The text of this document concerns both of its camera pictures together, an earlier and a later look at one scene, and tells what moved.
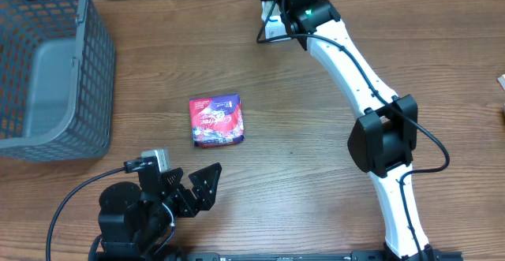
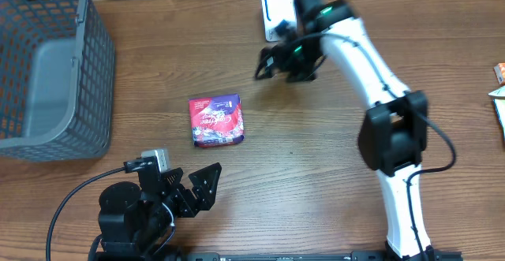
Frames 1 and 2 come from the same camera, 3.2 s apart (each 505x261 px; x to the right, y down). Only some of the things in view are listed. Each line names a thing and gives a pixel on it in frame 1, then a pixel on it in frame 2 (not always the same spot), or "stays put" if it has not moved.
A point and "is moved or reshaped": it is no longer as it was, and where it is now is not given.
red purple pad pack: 216,121 stays put
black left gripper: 206,196 stays put
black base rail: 352,256 stays put
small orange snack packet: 502,81 is moved or reshaped
